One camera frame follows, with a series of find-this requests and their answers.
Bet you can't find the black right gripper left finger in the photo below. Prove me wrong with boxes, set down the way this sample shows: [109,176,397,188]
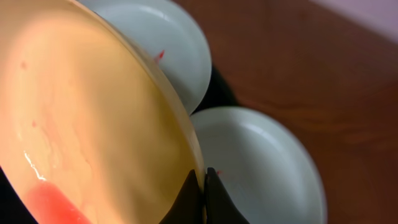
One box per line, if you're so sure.
[160,169,205,224]

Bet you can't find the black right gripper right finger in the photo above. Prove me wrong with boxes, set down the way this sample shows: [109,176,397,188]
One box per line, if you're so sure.
[205,167,249,224]

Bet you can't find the pale green plate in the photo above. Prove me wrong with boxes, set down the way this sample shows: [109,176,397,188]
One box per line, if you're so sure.
[190,106,328,223]

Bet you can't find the yellow plate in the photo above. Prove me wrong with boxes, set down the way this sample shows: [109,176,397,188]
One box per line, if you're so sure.
[1,0,205,223]

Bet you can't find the black round serving tray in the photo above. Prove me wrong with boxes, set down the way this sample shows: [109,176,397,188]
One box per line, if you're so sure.
[1,65,239,224]

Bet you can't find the light green plate with ketchup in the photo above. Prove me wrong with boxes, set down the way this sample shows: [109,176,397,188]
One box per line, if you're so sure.
[80,0,212,114]

